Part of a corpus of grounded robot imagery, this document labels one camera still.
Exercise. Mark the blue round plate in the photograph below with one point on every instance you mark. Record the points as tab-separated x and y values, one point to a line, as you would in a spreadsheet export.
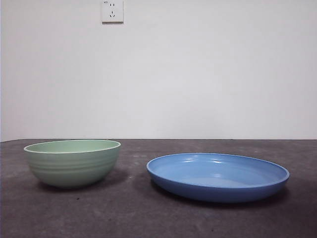
210	188

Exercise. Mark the white wall socket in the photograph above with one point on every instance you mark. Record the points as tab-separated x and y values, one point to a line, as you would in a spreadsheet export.
112	15

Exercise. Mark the green ribbed bowl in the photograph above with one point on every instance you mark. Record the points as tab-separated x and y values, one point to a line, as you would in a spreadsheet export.
71	171

